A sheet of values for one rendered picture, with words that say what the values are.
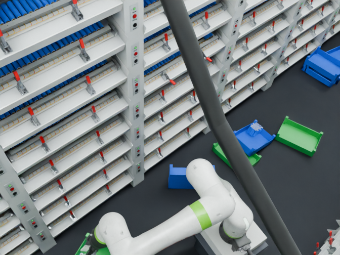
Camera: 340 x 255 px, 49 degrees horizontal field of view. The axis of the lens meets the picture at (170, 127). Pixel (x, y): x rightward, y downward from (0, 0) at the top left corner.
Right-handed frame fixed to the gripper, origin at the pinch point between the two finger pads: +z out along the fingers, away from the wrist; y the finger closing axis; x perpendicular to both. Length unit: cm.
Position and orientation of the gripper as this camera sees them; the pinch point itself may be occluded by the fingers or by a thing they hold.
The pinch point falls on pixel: (85, 252)
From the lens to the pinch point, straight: 188.0
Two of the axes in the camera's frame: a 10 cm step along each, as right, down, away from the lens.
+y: -0.7, -8.1, 5.8
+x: -8.8, -2.2, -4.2
